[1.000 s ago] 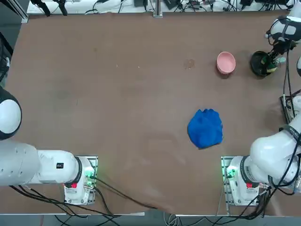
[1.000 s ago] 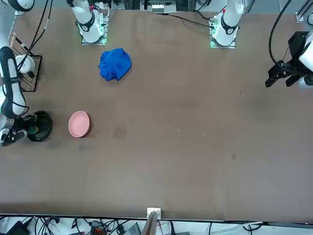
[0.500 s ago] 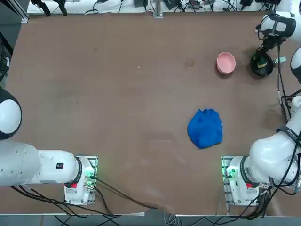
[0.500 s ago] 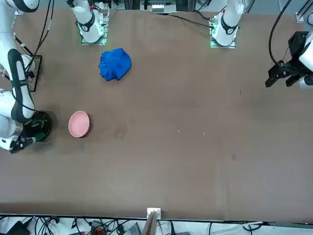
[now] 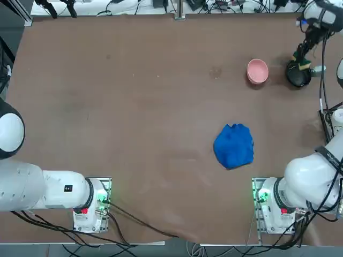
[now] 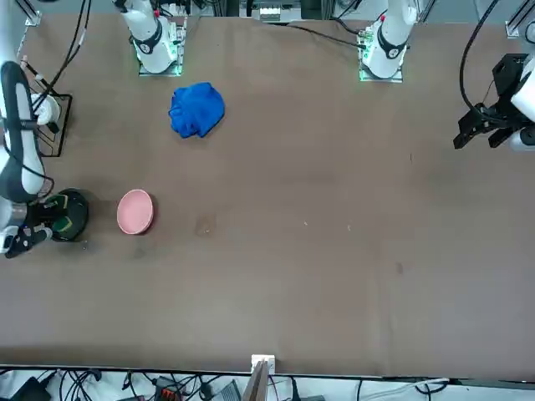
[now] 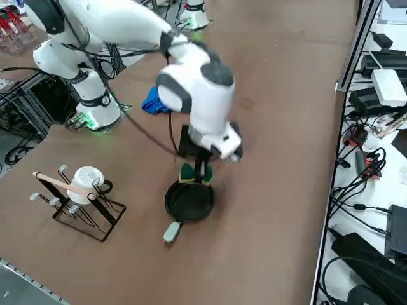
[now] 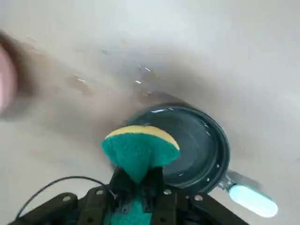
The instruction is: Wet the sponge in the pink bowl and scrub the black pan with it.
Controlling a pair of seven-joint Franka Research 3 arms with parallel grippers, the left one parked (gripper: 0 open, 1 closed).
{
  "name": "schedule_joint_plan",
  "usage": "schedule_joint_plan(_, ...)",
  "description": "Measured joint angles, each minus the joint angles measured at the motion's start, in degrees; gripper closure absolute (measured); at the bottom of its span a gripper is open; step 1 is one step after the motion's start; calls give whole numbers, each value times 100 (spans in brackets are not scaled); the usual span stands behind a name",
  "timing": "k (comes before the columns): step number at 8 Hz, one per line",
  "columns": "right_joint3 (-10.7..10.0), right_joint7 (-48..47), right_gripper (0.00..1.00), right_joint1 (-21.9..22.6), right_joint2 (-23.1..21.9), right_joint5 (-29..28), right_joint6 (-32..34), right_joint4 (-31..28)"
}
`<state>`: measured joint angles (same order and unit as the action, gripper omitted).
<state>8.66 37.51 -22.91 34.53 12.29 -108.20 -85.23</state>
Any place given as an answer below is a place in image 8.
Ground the green and yellow sponge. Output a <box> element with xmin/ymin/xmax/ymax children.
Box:
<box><xmin>101</xmin><ymin>125</ymin><xmax>180</xmax><ymax>225</ymax></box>

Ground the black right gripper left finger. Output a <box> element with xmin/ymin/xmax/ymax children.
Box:
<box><xmin>14</xmin><ymin>167</ymin><xmax>141</xmax><ymax>225</ymax></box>

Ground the black pan with white handle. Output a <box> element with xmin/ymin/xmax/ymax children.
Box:
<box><xmin>126</xmin><ymin>105</ymin><xmax>279</xmax><ymax>218</ymax></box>

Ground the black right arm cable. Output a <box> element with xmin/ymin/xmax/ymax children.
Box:
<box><xmin>16</xmin><ymin>175</ymin><xmax>106</xmax><ymax>218</ymax></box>

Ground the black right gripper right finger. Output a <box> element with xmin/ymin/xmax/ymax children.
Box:
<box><xmin>140</xmin><ymin>166</ymin><xmax>249</xmax><ymax>225</ymax></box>

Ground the pink bowl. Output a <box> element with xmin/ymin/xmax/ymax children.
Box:
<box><xmin>0</xmin><ymin>30</ymin><xmax>19</xmax><ymax>113</ymax></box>

